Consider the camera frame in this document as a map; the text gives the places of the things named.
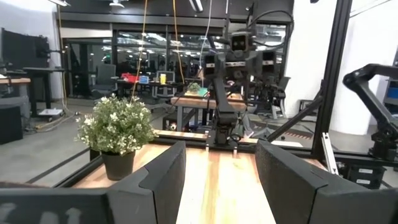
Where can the small green background plant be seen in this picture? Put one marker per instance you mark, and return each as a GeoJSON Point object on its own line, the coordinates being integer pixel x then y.
{"type": "Point", "coordinates": [194, 87]}

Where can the black jointed robot arm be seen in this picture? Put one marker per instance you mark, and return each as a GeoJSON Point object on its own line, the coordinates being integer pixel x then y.
{"type": "Point", "coordinates": [373, 102]}

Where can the grey office chair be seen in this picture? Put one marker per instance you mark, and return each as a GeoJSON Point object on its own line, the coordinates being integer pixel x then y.
{"type": "Point", "coordinates": [104, 77]}

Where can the black wall screen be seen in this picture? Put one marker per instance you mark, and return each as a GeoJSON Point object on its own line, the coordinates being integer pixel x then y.
{"type": "Point", "coordinates": [25, 48]}

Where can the wooden background table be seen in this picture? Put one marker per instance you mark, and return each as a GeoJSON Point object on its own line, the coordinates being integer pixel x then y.
{"type": "Point", "coordinates": [192, 101]}

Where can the green plant in black pot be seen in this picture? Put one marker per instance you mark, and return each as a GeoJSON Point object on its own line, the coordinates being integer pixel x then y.
{"type": "Point", "coordinates": [116, 130]}

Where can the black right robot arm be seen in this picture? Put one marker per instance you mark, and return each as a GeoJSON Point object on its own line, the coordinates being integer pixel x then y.
{"type": "Point", "coordinates": [224, 118]}

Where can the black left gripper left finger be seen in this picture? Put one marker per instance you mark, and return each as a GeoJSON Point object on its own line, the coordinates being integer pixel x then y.
{"type": "Point", "coordinates": [93, 205]}

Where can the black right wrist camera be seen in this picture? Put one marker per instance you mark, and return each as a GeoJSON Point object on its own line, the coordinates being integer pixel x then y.
{"type": "Point", "coordinates": [240, 42]}

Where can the red box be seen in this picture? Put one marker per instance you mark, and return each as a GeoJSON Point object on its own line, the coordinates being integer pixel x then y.
{"type": "Point", "coordinates": [130, 77]}

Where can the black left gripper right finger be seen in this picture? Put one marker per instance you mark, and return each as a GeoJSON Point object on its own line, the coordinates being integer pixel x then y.
{"type": "Point", "coordinates": [311, 202]}

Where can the yellow cup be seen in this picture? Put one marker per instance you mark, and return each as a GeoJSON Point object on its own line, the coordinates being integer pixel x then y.
{"type": "Point", "coordinates": [163, 78]}

